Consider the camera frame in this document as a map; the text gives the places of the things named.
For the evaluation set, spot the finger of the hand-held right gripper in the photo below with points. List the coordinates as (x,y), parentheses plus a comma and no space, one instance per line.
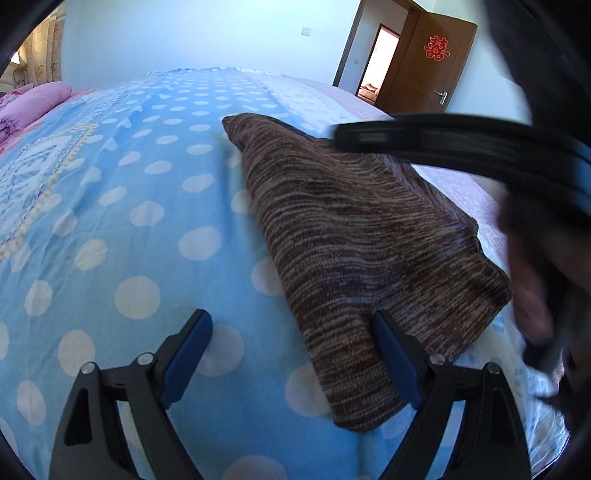
(461,138)

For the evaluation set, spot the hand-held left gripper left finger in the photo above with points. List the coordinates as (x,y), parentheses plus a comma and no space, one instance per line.
(184,357)

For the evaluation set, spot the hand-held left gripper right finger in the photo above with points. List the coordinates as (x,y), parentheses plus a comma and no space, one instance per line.
(397,357)

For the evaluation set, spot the brown knit sweater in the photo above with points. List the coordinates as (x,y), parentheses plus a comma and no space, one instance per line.
(351,240)

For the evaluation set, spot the person's right hand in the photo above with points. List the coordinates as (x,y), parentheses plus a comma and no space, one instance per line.
(531,277)

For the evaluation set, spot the brown wooden door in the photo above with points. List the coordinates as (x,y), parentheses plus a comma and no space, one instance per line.
(429,83)

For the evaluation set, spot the red paper door decoration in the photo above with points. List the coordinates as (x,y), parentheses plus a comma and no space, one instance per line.
(437,47)

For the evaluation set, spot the blue printed bedsheet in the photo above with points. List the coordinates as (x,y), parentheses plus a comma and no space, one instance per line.
(138,207)

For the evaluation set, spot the folded pink quilt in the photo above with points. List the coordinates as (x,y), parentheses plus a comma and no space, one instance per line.
(32,104)

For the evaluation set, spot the beige patterned curtain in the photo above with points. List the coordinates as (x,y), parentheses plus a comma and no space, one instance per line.
(41,46)

